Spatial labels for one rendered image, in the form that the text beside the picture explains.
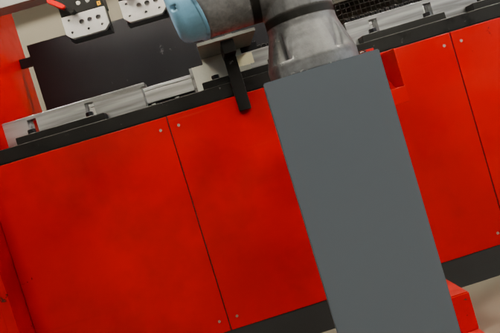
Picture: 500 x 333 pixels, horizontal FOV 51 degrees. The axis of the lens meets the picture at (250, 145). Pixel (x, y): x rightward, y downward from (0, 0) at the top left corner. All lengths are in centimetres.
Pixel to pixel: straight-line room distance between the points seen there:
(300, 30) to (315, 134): 16
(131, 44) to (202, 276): 113
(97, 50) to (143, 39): 21
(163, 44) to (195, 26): 154
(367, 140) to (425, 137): 103
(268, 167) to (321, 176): 92
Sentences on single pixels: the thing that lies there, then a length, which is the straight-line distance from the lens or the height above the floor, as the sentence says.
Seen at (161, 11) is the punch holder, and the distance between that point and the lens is 186.
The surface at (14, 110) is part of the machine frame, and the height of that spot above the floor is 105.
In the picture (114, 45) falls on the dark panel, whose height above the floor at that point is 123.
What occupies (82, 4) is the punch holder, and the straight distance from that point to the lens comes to 191.
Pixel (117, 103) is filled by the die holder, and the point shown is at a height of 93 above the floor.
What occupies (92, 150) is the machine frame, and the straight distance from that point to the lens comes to 174.
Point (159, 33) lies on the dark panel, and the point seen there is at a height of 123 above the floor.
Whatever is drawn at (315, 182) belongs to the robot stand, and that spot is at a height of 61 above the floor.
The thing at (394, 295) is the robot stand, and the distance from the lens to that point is 85.
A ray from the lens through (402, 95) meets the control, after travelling 149.
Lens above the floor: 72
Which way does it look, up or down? 2 degrees down
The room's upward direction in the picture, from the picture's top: 17 degrees counter-clockwise
